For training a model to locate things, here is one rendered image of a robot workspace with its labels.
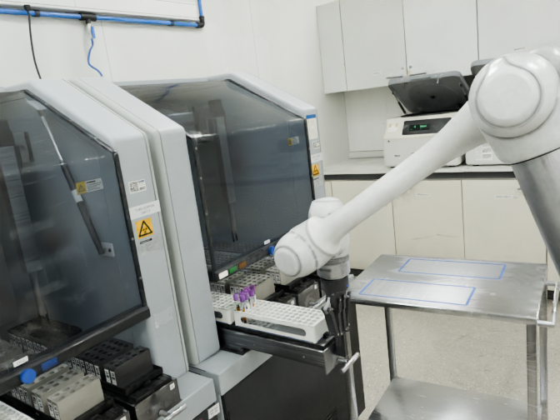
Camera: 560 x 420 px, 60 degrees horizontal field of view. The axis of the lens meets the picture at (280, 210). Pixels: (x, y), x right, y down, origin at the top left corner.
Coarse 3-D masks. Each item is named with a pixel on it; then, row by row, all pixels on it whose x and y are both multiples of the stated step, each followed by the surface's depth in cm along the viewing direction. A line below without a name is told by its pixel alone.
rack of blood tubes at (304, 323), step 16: (256, 304) 155; (272, 304) 154; (240, 320) 150; (256, 320) 152; (272, 320) 142; (288, 320) 141; (304, 320) 138; (320, 320) 137; (288, 336) 140; (304, 336) 137; (320, 336) 137
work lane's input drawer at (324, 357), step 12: (216, 324) 156; (228, 324) 153; (228, 336) 153; (240, 336) 149; (252, 336) 146; (264, 336) 145; (276, 336) 142; (324, 336) 138; (252, 348) 148; (264, 348) 145; (276, 348) 142; (288, 348) 139; (300, 348) 136; (312, 348) 134; (324, 348) 133; (348, 348) 143; (300, 360) 137; (312, 360) 135; (324, 360) 132; (336, 360) 137; (348, 360) 136
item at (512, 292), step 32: (384, 256) 197; (416, 256) 193; (352, 288) 168; (384, 288) 165; (416, 288) 162; (448, 288) 159; (480, 288) 156; (512, 288) 153; (544, 288) 169; (512, 320) 135; (544, 320) 172; (544, 352) 174; (352, 384) 170; (416, 384) 201; (544, 384) 177; (352, 416) 172; (384, 416) 184; (416, 416) 182; (448, 416) 180; (480, 416) 178; (512, 416) 175; (544, 416) 180
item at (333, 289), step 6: (324, 282) 130; (330, 282) 129; (336, 282) 128; (342, 282) 129; (348, 282) 131; (324, 288) 130; (330, 288) 129; (336, 288) 129; (342, 288) 129; (330, 294) 129; (336, 294) 131; (330, 300) 129; (336, 300) 131; (336, 306) 131
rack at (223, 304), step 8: (216, 296) 165; (224, 296) 166; (232, 296) 163; (216, 304) 158; (224, 304) 158; (232, 304) 156; (240, 304) 157; (216, 312) 166; (224, 312) 154; (232, 312) 154; (216, 320) 157; (224, 320) 155; (232, 320) 154
